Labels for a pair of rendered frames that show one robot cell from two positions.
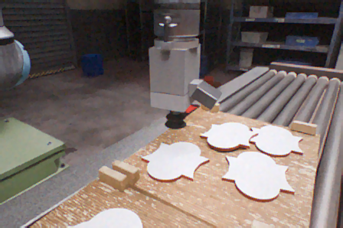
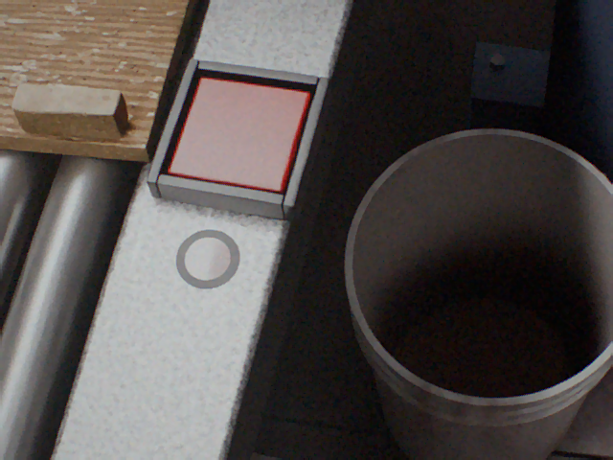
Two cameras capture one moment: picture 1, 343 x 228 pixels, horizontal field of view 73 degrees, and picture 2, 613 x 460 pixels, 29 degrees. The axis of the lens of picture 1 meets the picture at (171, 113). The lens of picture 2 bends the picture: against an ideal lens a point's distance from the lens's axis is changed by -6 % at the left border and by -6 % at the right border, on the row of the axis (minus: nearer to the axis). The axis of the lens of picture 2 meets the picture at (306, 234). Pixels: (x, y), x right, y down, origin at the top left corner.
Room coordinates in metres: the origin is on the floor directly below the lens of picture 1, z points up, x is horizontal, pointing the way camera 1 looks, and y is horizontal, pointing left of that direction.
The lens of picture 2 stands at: (1.06, -0.11, 1.46)
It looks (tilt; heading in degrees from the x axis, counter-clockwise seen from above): 62 degrees down; 166
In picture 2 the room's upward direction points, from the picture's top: 11 degrees counter-clockwise
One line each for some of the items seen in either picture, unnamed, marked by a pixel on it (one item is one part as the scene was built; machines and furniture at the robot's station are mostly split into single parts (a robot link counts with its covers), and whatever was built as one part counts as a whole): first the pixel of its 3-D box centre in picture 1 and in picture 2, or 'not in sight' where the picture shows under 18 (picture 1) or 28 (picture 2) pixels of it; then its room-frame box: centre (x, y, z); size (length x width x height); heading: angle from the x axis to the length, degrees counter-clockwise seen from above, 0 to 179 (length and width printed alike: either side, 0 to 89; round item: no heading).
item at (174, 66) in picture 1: (187, 73); not in sight; (0.40, -0.03, 1.13); 0.12 x 0.09 x 0.16; 67
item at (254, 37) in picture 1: (254, 37); not in sight; (4.93, -1.68, 0.74); 0.44 x 0.36 x 0.20; 42
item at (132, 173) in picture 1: (125, 171); not in sight; (0.36, 0.09, 0.95); 0.06 x 0.02 x 0.03; 57
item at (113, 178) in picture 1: (112, 178); not in sight; (0.34, 0.11, 0.95); 0.06 x 0.02 x 0.03; 58
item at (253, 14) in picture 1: (261, 12); not in sight; (4.93, -1.75, 1.20); 0.36 x 0.28 x 0.22; 44
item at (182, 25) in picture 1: (175, 24); not in sight; (0.41, -0.01, 1.21); 0.08 x 0.08 x 0.05
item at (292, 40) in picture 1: (302, 40); not in sight; (4.47, -2.44, 0.72); 0.50 x 0.38 x 0.16; 49
